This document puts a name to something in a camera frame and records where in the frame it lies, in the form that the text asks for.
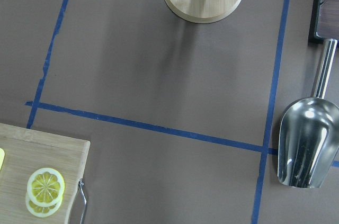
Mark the metal scoop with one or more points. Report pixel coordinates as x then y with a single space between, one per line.
308 136

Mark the lemon slice upper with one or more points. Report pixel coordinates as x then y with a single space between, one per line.
45 187

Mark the wooden cutting board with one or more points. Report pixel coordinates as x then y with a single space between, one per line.
26 151

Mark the black framed glass tray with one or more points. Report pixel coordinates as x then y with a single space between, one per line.
324 21

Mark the lemon slice lower stacked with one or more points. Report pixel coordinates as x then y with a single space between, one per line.
41 212

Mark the yellow plastic knife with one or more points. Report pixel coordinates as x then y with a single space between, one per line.
2 155

